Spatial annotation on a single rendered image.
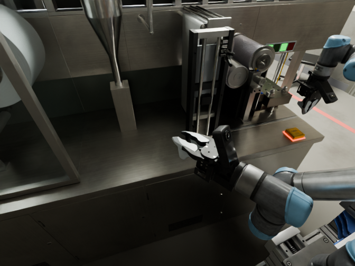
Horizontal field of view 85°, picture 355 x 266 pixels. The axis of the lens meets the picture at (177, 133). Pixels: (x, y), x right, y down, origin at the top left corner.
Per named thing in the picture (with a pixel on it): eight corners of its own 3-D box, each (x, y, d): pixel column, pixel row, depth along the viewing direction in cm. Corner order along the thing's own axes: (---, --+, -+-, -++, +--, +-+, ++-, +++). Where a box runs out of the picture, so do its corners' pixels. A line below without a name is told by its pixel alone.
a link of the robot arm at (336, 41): (353, 40, 72) (326, 36, 76) (336, 69, 79) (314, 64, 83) (355, 36, 76) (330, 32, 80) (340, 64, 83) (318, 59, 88)
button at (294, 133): (292, 140, 104) (295, 136, 103) (283, 132, 110) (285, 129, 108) (303, 138, 106) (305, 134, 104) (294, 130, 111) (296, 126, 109)
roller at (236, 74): (226, 89, 103) (230, 67, 95) (207, 70, 121) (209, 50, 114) (245, 86, 106) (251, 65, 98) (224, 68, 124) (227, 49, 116)
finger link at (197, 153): (178, 152, 52) (208, 166, 49) (179, 148, 51) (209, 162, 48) (187, 144, 56) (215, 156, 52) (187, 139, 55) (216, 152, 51)
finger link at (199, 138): (179, 144, 62) (199, 160, 57) (181, 129, 59) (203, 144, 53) (186, 141, 64) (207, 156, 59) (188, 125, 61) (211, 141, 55)
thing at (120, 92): (117, 136, 107) (84, 19, 70) (115, 121, 117) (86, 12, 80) (141, 131, 110) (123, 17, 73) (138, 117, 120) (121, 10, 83)
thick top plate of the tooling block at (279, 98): (266, 107, 116) (269, 98, 112) (233, 79, 145) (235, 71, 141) (288, 103, 119) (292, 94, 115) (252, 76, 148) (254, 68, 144)
